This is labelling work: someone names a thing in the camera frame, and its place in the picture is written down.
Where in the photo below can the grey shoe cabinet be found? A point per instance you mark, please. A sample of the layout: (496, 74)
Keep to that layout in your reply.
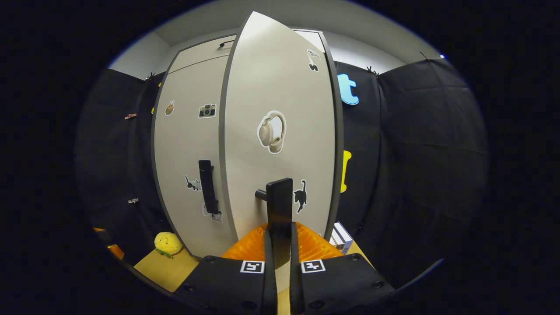
(339, 131)

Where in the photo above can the white cardboard box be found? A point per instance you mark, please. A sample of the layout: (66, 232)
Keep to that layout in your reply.
(343, 236)

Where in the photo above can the yellow plush toy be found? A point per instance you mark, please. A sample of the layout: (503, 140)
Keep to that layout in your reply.
(168, 243)

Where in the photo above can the reddish clip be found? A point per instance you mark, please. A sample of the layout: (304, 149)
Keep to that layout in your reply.
(130, 116)

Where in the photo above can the grey cabinet door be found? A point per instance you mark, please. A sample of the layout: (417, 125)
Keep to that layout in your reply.
(183, 144)
(280, 78)

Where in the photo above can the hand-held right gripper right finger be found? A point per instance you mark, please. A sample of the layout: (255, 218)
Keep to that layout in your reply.
(296, 280)

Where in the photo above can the black binder clip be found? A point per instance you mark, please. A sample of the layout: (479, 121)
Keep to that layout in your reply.
(372, 70)
(425, 56)
(150, 76)

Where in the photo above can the grey cabinet top drawer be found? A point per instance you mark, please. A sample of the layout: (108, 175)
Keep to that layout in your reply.
(201, 52)

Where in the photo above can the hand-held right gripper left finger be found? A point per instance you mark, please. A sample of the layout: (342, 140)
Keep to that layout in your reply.
(270, 280)

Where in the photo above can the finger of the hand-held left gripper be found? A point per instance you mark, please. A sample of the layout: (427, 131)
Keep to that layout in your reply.
(116, 251)

